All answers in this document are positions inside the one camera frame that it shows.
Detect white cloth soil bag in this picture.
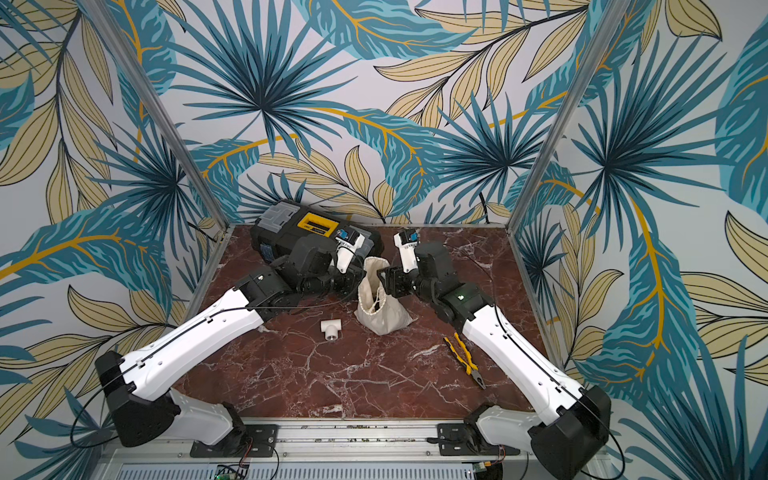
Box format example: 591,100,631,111
355,257,415,336

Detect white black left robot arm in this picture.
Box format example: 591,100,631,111
95,228,369,457

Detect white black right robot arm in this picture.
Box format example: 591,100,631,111
377,230,611,479

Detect white PVC tee fitting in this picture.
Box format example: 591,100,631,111
320,319,342,342

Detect black yellow plastic toolbox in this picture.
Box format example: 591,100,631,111
250,200,384,267

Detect yellow black pliers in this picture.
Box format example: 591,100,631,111
443,333,486,390

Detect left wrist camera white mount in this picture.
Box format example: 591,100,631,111
335,227,365,274

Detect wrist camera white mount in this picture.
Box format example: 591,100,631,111
393,228,419,274
335,227,365,274

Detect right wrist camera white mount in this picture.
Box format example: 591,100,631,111
393,228,419,274

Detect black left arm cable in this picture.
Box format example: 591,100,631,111
69,281,367,451

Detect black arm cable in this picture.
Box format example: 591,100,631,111
69,281,367,451
473,257,627,480

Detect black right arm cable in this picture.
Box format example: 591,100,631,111
473,257,627,480

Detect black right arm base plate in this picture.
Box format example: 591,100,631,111
426,422,521,457

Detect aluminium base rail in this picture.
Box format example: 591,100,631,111
89,418,607,480

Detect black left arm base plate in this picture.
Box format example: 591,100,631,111
190,423,279,458

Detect left aluminium corner post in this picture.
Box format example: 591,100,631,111
80,0,230,230

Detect aluminium corner post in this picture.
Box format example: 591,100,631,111
80,0,230,230
507,1,630,236

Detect right aluminium corner post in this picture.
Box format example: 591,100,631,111
507,1,630,236

